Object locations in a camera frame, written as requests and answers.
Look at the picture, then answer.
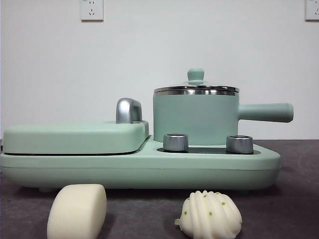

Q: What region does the glass pot lid green knob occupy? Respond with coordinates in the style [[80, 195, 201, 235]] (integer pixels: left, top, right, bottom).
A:
[[153, 68, 240, 97]]

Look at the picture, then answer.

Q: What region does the pleated bun with green dots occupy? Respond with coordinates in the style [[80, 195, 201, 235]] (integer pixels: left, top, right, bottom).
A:
[[174, 190, 243, 239]]

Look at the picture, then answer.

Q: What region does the smooth white steamed bun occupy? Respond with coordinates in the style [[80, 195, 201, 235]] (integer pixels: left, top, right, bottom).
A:
[[46, 183, 108, 239]]

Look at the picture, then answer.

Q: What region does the silver control knob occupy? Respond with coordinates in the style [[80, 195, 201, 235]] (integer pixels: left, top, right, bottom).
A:
[[226, 134, 255, 154], [162, 133, 189, 152]]

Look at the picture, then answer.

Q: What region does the green breakfast maker base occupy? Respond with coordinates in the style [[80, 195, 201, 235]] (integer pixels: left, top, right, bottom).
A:
[[0, 134, 282, 194]]

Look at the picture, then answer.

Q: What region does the green sandwich press lid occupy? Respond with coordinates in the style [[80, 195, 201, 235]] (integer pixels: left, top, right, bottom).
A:
[[2, 119, 151, 154]]

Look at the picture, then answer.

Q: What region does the green pot with handle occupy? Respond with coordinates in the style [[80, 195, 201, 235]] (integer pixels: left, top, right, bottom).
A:
[[152, 93, 294, 147]]

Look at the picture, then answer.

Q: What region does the silver press lid handle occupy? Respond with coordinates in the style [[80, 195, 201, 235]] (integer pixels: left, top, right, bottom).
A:
[[115, 98, 144, 124]]

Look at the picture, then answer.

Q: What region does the white wall socket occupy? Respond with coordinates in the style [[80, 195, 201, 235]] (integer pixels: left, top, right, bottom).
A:
[[305, 0, 319, 21], [80, 0, 104, 21]]

